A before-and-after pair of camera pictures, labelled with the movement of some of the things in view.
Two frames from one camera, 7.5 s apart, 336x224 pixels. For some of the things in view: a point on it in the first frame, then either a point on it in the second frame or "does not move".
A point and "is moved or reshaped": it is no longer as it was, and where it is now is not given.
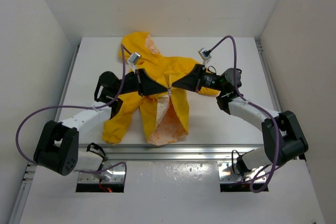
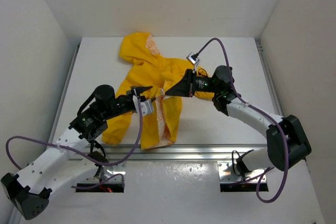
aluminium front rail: [168, 152] does not move
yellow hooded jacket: [164, 114] is moved or reshaped
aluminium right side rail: [268, 75] does not move
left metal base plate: [115, 173] does not move
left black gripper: [144, 84] to [139, 89]
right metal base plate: [227, 176] does not move
